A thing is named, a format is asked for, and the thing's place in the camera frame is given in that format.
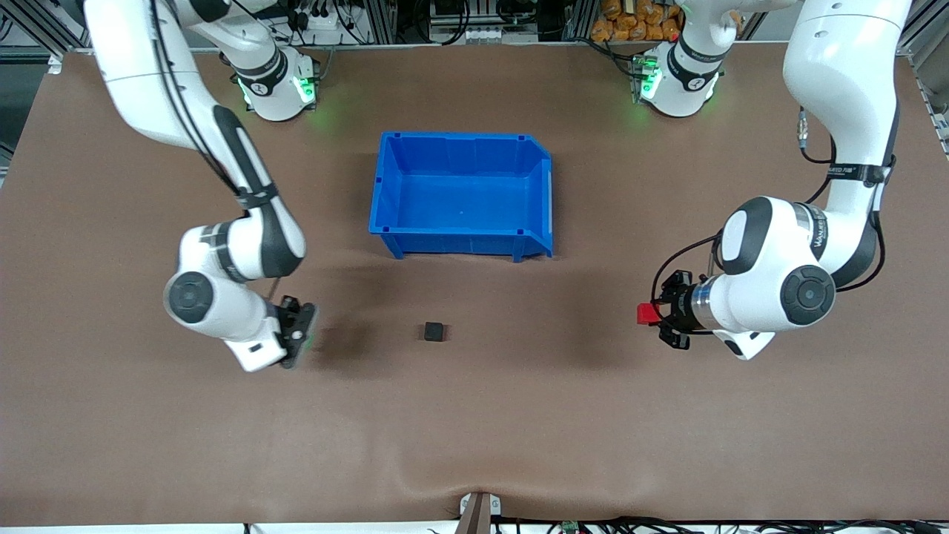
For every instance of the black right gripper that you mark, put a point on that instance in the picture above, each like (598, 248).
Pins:
(288, 303)

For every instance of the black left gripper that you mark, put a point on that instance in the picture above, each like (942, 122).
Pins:
(680, 305)

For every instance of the red cube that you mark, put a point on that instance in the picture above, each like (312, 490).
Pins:
(647, 314)

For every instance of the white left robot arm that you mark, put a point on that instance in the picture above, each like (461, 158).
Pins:
(838, 74)

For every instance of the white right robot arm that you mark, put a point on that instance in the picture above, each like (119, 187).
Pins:
(148, 74)

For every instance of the black cube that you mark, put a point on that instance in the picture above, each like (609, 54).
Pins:
(434, 331)

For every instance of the brown table mat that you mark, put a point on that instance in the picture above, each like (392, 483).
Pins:
(222, 445)

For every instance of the blue plastic storage bin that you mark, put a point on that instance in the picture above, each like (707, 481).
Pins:
(460, 200)

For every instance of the metal mat clamp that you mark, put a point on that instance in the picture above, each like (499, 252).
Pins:
(478, 512)

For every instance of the orange bag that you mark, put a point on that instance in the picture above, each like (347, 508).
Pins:
(637, 21)

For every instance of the white power strip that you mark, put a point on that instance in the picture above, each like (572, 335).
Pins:
(319, 22)

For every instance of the white connector block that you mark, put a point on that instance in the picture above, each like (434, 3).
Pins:
(482, 34)

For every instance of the aluminium frame profile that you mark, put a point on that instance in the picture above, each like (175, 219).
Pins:
(930, 89)

